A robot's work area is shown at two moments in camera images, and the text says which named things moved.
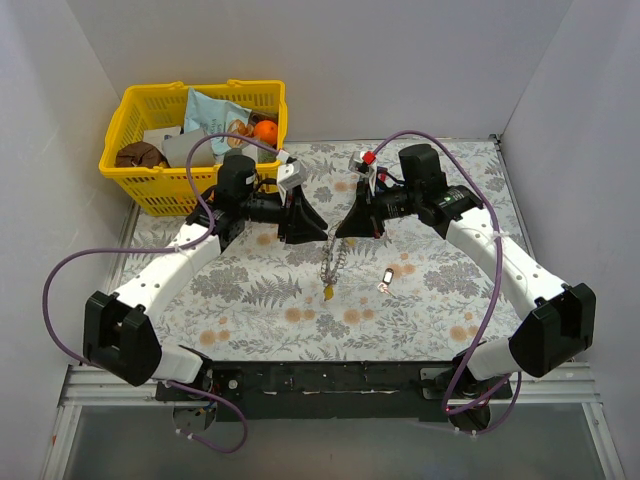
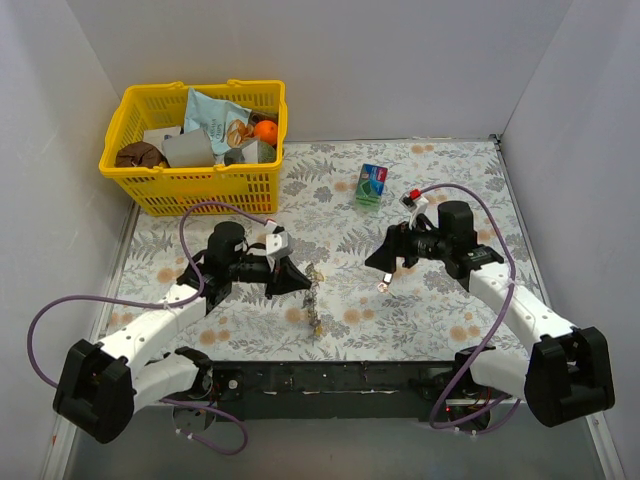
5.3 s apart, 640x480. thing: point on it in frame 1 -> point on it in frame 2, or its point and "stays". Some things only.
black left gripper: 289,220 -> 272,277
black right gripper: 372,214 -> 400,247
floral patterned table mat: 413,295 stays
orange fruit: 266,131 stays
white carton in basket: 157,136 stays
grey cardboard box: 176,150 stays
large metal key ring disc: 335,256 -> 311,301
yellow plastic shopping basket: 163,191 stays
